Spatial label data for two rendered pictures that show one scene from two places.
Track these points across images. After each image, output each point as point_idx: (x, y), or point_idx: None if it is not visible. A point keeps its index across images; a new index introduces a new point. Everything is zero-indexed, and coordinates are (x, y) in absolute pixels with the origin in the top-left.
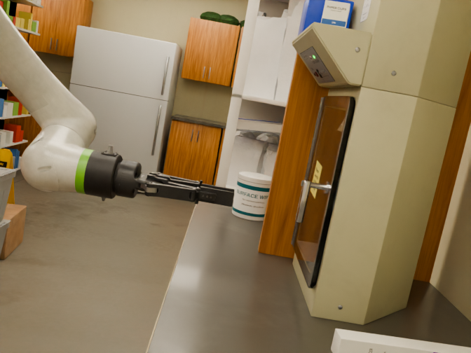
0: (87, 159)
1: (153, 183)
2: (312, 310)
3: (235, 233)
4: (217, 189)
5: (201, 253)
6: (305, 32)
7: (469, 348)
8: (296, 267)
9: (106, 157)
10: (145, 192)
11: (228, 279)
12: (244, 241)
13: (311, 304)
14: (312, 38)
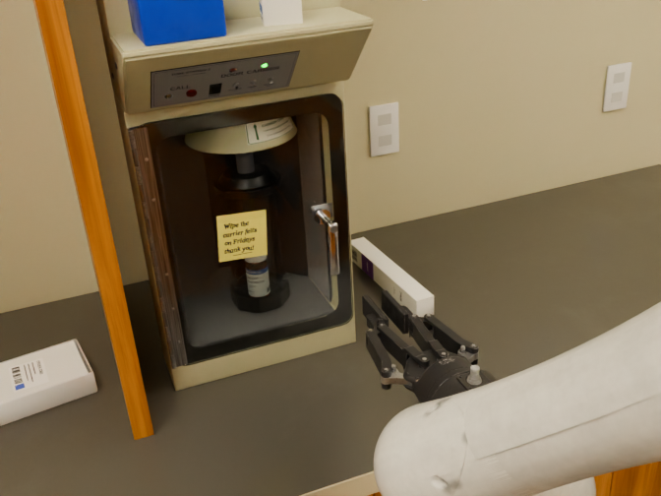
0: None
1: (464, 344)
2: (355, 336)
3: (52, 493)
4: (394, 301)
5: (239, 484)
6: (304, 33)
7: (355, 245)
8: (212, 375)
9: (492, 379)
10: (477, 360)
11: (322, 421)
12: (98, 466)
13: (347, 335)
14: (336, 39)
